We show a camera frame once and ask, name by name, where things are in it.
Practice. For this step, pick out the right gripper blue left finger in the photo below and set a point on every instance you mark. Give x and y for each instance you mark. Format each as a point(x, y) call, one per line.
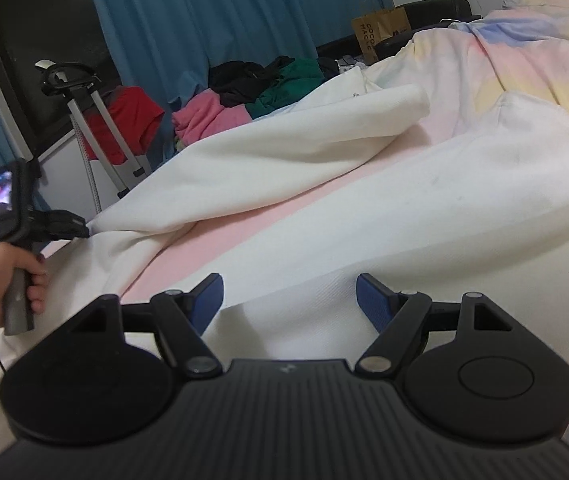
point(180, 320)

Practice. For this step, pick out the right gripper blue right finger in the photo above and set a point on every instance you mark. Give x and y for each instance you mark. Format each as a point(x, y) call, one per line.
point(398, 317)

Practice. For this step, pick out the white garment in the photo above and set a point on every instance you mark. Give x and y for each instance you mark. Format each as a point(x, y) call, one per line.
point(486, 210)

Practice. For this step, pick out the silver garment steamer stand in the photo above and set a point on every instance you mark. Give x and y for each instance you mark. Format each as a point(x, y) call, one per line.
point(68, 80)

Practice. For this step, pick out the red garment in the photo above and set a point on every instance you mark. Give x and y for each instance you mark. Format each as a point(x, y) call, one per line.
point(137, 117)

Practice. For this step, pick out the dark window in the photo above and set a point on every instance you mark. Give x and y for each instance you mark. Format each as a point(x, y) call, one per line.
point(55, 30)

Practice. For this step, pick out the pink garment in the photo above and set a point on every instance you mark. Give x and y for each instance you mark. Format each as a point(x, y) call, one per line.
point(204, 115)

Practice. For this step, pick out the black garment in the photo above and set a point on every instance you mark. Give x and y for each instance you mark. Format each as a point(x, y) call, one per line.
point(238, 82)

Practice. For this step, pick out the green garment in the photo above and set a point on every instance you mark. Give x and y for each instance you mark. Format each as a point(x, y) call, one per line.
point(286, 80)

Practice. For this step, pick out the black sofa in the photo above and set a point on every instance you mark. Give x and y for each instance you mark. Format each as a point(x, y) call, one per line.
point(422, 15)

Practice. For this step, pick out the pastel bed duvet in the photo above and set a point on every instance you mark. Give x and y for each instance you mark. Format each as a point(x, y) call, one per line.
point(464, 71)

